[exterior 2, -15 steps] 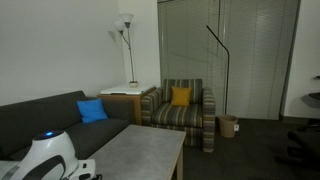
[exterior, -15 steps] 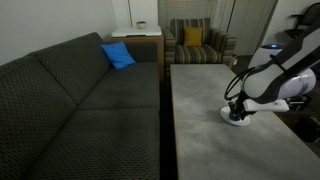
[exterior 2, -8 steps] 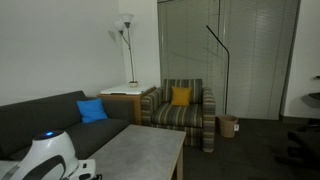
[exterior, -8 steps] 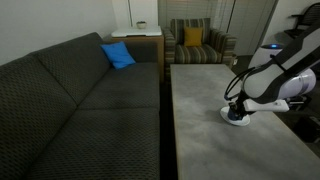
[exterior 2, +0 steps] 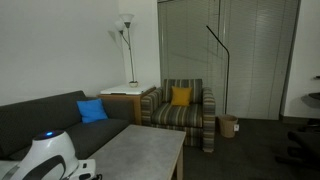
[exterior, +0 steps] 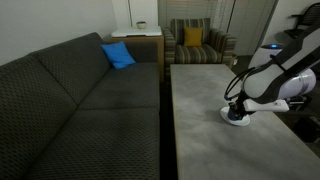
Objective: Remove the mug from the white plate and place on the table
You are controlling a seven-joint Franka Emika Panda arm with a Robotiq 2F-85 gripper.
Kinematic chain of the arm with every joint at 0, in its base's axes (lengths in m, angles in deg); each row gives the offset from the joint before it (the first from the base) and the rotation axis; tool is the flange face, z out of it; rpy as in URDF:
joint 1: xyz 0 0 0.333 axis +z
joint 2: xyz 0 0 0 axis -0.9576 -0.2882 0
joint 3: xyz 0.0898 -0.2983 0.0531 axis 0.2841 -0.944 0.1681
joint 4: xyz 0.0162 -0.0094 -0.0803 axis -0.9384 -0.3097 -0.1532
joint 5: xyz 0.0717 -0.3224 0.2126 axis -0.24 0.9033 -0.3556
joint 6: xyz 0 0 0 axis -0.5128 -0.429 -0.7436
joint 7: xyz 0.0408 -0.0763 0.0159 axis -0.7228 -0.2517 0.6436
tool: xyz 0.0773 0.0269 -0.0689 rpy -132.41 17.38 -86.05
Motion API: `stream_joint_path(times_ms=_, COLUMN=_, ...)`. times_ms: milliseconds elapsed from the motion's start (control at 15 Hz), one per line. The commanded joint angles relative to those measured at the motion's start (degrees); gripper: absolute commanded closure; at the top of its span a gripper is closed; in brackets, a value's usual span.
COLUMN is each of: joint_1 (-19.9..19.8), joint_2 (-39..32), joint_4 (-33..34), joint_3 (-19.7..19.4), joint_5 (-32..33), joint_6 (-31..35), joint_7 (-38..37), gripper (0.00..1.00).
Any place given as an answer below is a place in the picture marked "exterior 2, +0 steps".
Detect yellow throw pillow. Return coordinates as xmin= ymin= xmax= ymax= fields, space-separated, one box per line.
xmin=170 ymin=86 xmax=193 ymax=107

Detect wooden side table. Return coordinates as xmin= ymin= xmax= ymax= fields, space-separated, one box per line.
xmin=96 ymin=87 xmax=157 ymax=126

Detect striped armchair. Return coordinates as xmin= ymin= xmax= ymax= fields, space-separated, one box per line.
xmin=140 ymin=78 xmax=217 ymax=153

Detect thin black floor lamp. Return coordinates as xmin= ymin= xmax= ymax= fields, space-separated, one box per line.
xmin=205 ymin=25 xmax=231 ymax=115

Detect blue throw pillow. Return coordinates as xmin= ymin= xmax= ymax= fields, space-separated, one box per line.
xmin=76 ymin=98 xmax=109 ymax=125

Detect woven waste basket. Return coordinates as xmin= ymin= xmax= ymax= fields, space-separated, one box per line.
xmin=218 ymin=114 xmax=239 ymax=139

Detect dark grey patterned sofa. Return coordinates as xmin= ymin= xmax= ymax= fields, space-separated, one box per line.
xmin=0 ymin=90 xmax=136 ymax=161

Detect white shade floor lamp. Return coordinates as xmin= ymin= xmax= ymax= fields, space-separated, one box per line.
xmin=114 ymin=13 xmax=136 ymax=84

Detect grey window blinds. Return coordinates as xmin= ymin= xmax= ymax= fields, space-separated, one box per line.
xmin=157 ymin=0 xmax=301 ymax=121

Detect black office chair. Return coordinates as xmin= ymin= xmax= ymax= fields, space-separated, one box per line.
xmin=301 ymin=75 xmax=320 ymax=133

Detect black floor stand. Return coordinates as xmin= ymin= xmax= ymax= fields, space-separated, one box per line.
xmin=274 ymin=130 xmax=320 ymax=168

